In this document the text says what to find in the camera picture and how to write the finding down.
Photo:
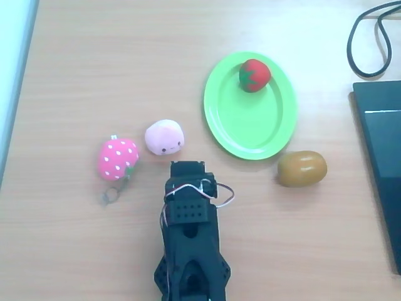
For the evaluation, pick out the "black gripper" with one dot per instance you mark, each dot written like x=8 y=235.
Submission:
x=187 y=169

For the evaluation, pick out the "pink peach plush toy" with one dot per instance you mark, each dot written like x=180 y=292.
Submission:
x=164 y=136

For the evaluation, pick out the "black robot arm with base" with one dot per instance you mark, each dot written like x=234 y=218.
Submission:
x=191 y=244

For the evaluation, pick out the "green oval plastic plate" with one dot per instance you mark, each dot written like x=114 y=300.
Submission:
x=250 y=122

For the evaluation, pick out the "brown kiwi toy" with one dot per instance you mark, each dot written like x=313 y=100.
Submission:
x=302 y=169

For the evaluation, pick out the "red strawberry toy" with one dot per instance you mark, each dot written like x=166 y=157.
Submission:
x=255 y=75

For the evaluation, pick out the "black laptop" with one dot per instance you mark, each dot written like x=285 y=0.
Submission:
x=382 y=150

